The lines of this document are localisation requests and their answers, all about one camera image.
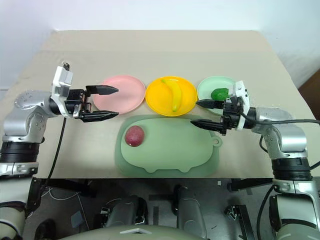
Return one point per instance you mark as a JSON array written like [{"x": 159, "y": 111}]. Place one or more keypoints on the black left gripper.
[{"x": 75, "y": 96}]

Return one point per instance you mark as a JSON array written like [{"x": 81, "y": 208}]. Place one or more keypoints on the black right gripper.
[{"x": 231, "y": 110}]

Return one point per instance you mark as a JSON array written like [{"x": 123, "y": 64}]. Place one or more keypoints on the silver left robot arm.
[{"x": 22, "y": 120}]

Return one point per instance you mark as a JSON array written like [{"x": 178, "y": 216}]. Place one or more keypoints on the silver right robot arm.
[{"x": 287, "y": 135}]

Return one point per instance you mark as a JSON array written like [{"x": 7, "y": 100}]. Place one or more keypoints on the pink plate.
[{"x": 125, "y": 100}]

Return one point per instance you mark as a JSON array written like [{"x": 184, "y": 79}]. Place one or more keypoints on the light green plate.
[{"x": 212, "y": 83}]

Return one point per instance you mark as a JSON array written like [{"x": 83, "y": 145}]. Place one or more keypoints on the yellow plate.
[{"x": 157, "y": 100}]

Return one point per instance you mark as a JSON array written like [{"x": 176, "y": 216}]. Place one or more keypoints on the green round fruit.
[{"x": 220, "y": 93}]

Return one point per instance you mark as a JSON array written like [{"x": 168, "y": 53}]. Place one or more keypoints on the yellow banana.
[{"x": 176, "y": 95}]

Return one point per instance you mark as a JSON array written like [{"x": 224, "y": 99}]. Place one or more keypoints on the dark red round fruit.
[{"x": 135, "y": 136}]

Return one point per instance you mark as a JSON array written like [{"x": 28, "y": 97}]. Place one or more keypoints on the light green animal-shaped board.
[{"x": 170, "y": 145}]

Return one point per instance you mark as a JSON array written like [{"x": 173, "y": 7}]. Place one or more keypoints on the translucent green mat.
[{"x": 120, "y": 165}]

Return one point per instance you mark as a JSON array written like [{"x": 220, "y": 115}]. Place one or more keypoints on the dark grey rounded shape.
[
  {"x": 190, "y": 210},
  {"x": 125, "y": 210}
]

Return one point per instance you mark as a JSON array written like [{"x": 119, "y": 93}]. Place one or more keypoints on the brown wooden furniture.
[{"x": 312, "y": 95}]

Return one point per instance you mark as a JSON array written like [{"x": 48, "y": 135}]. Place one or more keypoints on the pale green robot torso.
[{"x": 162, "y": 233}]

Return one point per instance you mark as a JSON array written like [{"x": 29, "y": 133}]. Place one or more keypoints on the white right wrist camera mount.
[{"x": 240, "y": 87}]

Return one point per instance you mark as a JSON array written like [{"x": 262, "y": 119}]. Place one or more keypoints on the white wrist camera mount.
[
  {"x": 61, "y": 80},
  {"x": 240, "y": 87}
]

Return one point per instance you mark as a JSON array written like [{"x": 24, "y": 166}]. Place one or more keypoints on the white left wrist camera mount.
[{"x": 61, "y": 80}]

